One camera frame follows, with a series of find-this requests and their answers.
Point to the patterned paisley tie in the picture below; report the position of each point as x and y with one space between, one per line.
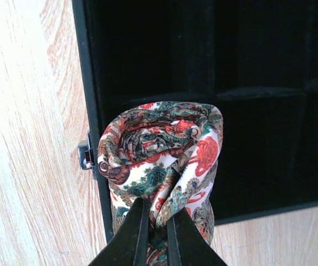
166 153

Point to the black compartment display box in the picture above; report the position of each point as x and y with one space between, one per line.
256 61

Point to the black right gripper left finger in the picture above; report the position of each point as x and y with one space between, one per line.
129 245

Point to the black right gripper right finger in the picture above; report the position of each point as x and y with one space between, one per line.
186 246

